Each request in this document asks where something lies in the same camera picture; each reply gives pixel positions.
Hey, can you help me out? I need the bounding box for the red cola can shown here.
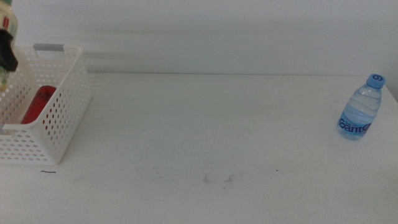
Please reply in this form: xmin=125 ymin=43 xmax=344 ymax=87
xmin=21 ymin=85 xmax=58 ymax=125

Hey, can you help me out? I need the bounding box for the blue-capped water bottle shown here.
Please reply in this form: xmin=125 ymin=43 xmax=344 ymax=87
xmin=336 ymin=73 xmax=387 ymax=141

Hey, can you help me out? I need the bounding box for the white perforated plastic basket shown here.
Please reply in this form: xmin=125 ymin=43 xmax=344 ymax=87
xmin=0 ymin=43 xmax=93 ymax=166

